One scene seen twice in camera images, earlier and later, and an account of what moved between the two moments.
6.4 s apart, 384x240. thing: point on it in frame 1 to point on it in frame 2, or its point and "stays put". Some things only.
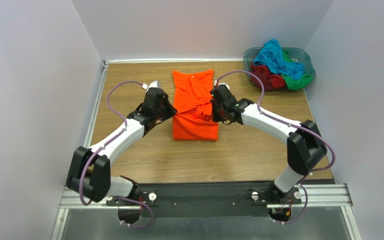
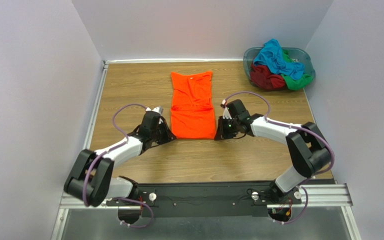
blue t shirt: (271, 54) stays put
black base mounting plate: (184, 200) stays put
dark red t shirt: (271, 81) stays put
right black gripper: (215, 108) to (223, 130)
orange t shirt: (194, 120) stays put
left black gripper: (167, 112) to (164, 133)
